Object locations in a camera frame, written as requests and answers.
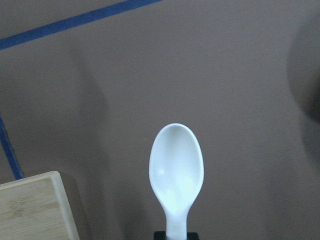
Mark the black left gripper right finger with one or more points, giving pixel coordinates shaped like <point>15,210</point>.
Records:
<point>193,236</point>

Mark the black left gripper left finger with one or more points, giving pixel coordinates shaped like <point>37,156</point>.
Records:
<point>159,235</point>

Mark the white plastic spoon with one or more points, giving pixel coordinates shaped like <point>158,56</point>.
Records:
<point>176,175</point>

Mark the bamboo cutting board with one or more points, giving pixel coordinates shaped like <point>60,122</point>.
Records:
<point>36,208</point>

